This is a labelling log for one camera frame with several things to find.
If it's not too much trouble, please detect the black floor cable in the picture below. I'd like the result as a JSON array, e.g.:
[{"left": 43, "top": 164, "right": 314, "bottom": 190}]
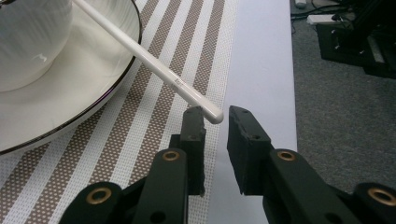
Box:
[{"left": 290, "top": 0, "right": 344, "bottom": 34}]

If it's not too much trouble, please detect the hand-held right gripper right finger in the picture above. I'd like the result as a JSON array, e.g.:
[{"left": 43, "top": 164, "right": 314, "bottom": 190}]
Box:
[{"left": 227, "top": 105, "right": 275, "bottom": 196}]

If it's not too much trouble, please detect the white power strip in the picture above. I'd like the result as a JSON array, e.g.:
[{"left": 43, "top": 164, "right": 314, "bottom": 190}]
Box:
[{"left": 306, "top": 13, "right": 341, "bottom": 26}]

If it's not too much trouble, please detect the white bowl with black rim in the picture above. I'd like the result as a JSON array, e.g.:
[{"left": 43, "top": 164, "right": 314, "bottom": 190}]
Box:
[{"left": 0, "top": 0, "right": 75, "bottom": 93}]

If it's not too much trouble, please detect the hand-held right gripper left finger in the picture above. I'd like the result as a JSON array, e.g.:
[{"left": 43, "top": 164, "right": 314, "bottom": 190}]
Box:
[{"left": 169, "top": 105, "right": 207, "bottom": 197}]

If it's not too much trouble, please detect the black stand with base plate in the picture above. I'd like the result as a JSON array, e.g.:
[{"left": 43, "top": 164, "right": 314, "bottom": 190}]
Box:
[{"left": 316, "top": 0, "right": 396, "bottom": 79}]

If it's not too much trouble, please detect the white plate with black rim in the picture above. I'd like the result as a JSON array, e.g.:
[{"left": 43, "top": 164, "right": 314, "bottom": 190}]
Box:
[{"left": 0, "top": 0, "right": 143, "bottom": 156}]

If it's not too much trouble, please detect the brown striped placemat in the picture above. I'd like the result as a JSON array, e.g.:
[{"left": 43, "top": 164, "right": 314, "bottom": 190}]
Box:
[{"left": 0, "top": 0, "right": 241, "bottom": 224}]

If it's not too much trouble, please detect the light grey table sheet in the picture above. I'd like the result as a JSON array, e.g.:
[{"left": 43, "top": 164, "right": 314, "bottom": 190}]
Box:
[{"left": 199, "top": 0, "right": 299, "bottom": 224}]

